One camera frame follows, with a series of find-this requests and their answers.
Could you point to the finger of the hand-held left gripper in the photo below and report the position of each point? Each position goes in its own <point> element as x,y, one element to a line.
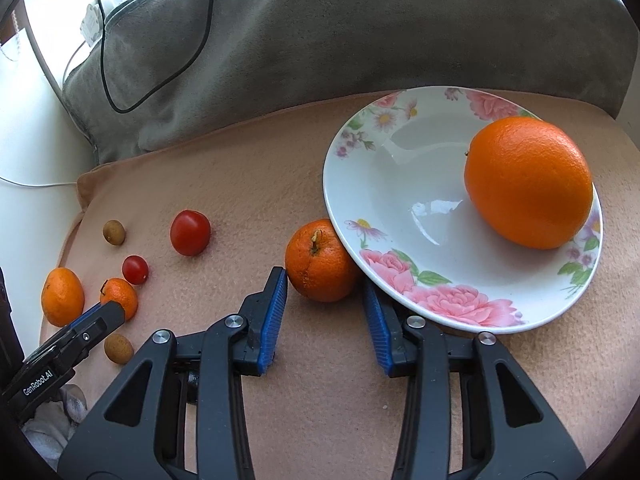
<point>102,317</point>

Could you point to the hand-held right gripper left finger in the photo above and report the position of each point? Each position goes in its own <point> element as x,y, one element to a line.
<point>272,325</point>

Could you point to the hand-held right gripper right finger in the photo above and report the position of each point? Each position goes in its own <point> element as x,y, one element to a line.
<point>375,330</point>

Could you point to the small mandarin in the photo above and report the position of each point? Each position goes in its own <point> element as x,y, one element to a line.
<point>62,297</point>
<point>122,295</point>

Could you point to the brown longan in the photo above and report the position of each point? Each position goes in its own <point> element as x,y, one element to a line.
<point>119,348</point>
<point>114,232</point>

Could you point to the small red tomato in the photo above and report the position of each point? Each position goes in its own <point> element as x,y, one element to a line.
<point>135,269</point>

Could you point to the speckled orange with stem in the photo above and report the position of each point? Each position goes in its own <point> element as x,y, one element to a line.
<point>320,265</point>

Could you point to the large red tomato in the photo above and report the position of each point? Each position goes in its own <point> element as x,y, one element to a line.
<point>190,232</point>

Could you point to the floral white plate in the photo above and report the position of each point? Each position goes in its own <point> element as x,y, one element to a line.
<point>400,185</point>

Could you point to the large smooth orange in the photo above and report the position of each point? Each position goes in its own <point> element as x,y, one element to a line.
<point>527,182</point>

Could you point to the person's left hand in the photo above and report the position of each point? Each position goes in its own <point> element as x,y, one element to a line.
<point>50,420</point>

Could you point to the grey cushion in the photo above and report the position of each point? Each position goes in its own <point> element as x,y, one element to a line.
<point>350,35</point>

